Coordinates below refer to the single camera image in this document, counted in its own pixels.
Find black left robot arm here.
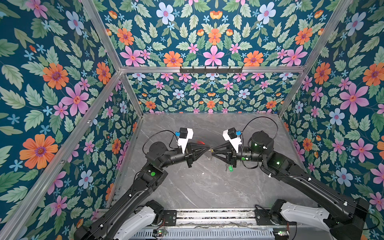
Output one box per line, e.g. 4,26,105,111
74,142,210,240

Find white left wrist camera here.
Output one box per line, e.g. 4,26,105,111
175,128,194,154

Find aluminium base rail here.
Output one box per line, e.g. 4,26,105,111
125,207,340,229

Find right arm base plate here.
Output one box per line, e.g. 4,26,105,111
254,209,297,226

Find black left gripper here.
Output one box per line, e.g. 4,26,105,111
159,141,211,169

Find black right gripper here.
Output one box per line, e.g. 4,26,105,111
212,141,267,169

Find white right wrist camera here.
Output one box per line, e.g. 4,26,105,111
223,128,242,153

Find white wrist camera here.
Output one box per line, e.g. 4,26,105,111
223,128,242,153
175,128,194,154

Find white vented cable duct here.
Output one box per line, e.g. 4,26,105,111
131,229,275,240

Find aluminium frame bars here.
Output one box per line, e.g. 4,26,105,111
1,1,344,240

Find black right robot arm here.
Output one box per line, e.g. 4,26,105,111
212,131,369,240

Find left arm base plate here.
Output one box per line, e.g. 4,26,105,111
148,210,178,227

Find black wall hook rack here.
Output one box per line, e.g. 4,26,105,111
179,66,243,75

